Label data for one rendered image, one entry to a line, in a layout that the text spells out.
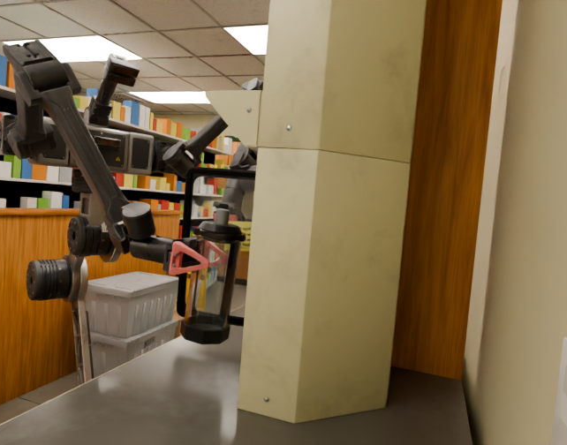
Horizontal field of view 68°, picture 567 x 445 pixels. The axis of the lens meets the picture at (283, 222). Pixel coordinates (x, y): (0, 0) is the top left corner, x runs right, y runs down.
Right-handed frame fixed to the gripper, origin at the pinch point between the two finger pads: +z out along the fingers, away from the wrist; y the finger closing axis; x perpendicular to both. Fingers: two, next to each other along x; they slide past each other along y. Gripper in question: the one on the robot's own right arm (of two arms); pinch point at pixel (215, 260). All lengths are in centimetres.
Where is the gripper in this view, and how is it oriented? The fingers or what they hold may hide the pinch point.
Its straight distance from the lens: 88.9
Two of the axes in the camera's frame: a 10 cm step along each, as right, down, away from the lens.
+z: 9.4, 1.6, -3.1
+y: 3.1, -0.2, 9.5
